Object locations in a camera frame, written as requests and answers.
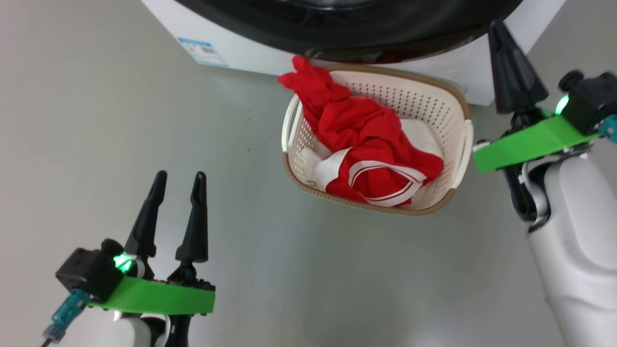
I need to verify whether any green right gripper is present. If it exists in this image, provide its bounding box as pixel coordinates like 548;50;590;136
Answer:
472;20;601;174

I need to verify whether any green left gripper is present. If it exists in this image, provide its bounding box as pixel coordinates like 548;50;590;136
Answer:
89;170;216;316

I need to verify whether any red and white garment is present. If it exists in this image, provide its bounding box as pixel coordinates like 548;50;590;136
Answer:
278;55;444;208

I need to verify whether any black round glass washer door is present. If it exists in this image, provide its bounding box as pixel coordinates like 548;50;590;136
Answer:
174;0;523;63

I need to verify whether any cream perforated basket brown rim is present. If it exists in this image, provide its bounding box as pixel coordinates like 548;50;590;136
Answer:
282;65;474;216

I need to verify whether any white front-load washing machine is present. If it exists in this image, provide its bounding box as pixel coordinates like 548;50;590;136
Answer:
141;0;567;107

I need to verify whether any blue energy label sticker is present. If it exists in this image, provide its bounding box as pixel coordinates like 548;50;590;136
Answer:
177;37;229;68

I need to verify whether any teal right cable connector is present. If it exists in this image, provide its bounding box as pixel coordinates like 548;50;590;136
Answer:
600;115;617;144

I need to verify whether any teal cable connector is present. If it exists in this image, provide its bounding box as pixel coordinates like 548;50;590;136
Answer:
42;289;91;344
600;115;617;144

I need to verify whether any teal left cable connector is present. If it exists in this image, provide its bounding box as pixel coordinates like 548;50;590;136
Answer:
42;289;91;344

